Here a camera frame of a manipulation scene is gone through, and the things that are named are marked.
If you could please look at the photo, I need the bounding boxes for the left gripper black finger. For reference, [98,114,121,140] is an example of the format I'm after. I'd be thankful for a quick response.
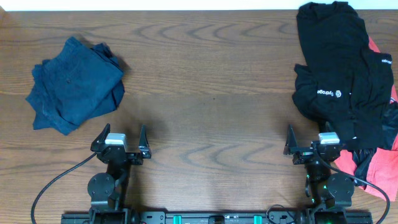
[91,123,110,146]
[139,125,150,149]

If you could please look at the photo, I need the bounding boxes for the black polo shirt white logo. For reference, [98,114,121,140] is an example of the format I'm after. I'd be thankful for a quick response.
[292,1,394,150]

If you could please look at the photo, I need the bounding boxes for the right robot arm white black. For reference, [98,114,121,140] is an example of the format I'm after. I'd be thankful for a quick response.
[284,124,354,223]

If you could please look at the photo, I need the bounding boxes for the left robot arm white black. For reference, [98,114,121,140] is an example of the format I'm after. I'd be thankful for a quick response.
[87,124,152,223]

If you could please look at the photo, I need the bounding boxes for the black patterned orange line garment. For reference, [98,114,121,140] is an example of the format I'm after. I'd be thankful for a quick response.
[353,102,397,180]

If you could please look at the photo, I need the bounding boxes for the folded navy blue garment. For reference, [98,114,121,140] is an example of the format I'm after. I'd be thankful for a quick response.
[26,37,124,135]

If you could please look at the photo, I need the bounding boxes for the red garment white lettering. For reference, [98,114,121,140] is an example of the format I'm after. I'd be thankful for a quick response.
[333,36,398,202]

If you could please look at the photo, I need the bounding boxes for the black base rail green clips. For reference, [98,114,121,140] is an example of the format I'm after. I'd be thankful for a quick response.
[60,210,373,224]

